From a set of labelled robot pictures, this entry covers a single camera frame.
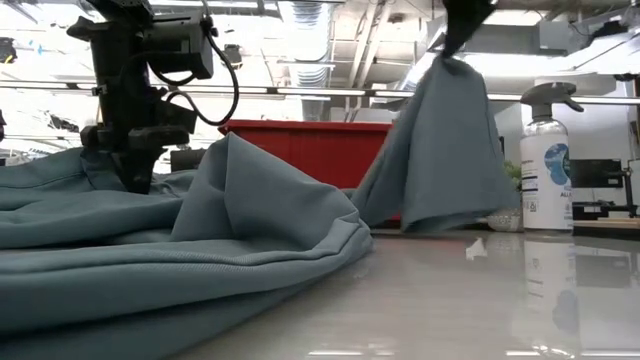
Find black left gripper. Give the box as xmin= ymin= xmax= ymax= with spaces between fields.
xmin=67 ymin=14 xmax=200 ymax=195

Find grey-teal trousers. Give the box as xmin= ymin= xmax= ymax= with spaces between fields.
xmin=0 ymin=54 xmax=521 ymax=360

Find black monitor on arm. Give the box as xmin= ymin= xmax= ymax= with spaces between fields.
xmin=571 ymin=158 xmax=640 ymax=220

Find red plastic laundry bin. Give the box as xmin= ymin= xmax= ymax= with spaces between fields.
xmin=218 ymin=119 xmax=401 ymax=221

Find black computer monitor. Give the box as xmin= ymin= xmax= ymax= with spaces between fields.
xmin=169 ymin=148 xmax=201 ymax=174

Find black ceiling dome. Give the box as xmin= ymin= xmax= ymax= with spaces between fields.
xmin=222 ymin=43 xmax=245 ymax=69

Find white spray bottle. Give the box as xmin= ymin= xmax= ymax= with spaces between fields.
xmin=519 ymin=81 xmax=586 ymax=231

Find small potted succulent plant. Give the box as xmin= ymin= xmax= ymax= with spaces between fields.
xmin=487 ymin=159 xmax=525 ymax=233

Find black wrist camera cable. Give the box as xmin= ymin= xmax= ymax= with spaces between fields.
xmin=149 ymin=17 xmax=241 ymax=127

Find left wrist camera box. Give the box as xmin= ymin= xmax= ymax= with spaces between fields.
xmin=143 ymin=10 xmax=216 ymax=81

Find silver ventilation duct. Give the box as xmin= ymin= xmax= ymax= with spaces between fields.
xmin=279 ymin=0 xmax=334 ymax=121

